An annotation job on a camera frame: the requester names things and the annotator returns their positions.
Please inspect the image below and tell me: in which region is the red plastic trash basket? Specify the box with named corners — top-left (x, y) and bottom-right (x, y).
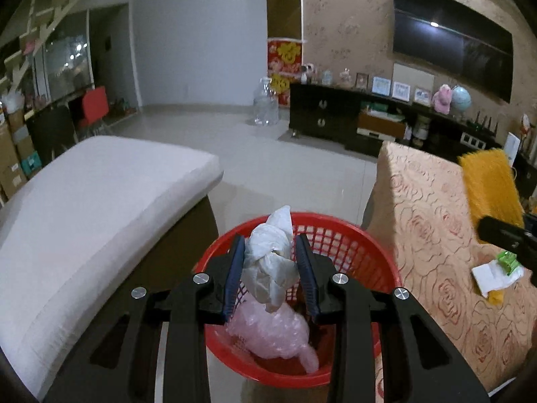
top-left (193, 211), bottom-right (404, 390)

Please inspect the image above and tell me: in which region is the white knotted plastic bag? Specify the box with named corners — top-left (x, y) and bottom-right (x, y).
top-left (241, 206), bottom-right (299, 313)

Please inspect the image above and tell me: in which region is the green snack wrapper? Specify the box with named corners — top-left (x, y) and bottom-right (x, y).
top-left (497, 250), bottom-right (521, 276)

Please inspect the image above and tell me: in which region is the white paper napkin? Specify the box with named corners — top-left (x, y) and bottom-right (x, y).
top-left (472, 260), bottom-right (524, 298)

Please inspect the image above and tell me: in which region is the white box device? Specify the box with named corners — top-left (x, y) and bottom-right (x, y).
top-left (503, 132), bottom-right (521, 167)

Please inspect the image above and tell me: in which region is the rose pattern tablecloth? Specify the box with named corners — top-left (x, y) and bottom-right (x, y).
top-left (363, 142), bottom-right (536, 390)

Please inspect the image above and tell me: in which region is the black wifi router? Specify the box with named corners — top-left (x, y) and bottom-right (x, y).
top-left (466, 112), bottom-right (498, 137)

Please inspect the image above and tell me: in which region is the pale blue globe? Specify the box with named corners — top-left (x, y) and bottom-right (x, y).
top-left (450, 86), bottom-right (472, 113)

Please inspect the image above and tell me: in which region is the pink plush toy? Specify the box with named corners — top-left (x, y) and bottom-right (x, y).
top-left (431, 84), bottom-right (452, 115)

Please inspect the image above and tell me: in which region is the black TV cabinet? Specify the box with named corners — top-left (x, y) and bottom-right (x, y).
top-left (289, 83), bottom-right (501, 162)

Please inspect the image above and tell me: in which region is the red chair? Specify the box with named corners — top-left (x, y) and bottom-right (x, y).
top-left (78, 86), bottom-right (109, 131)

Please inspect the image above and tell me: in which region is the clear water jug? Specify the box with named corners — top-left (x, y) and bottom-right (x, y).
top-left (253, 77), bottom-right (280, 126)

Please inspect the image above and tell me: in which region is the black wall television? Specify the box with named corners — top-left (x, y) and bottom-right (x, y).
top-left (392, 0), bottom-right (514, 103)

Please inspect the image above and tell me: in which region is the red festive wall poster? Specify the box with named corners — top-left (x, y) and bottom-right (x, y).
top-left (267, 37), bottom-right (303, 108)

